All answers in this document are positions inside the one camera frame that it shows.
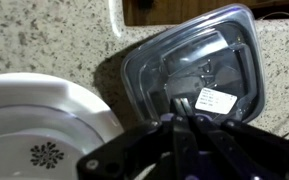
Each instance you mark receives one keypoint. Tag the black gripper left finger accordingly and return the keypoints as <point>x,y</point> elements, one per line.
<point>140,150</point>

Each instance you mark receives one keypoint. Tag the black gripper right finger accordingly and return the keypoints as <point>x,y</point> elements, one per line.
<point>244,150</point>

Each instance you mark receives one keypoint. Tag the white plate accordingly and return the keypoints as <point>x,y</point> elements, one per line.
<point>34,116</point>

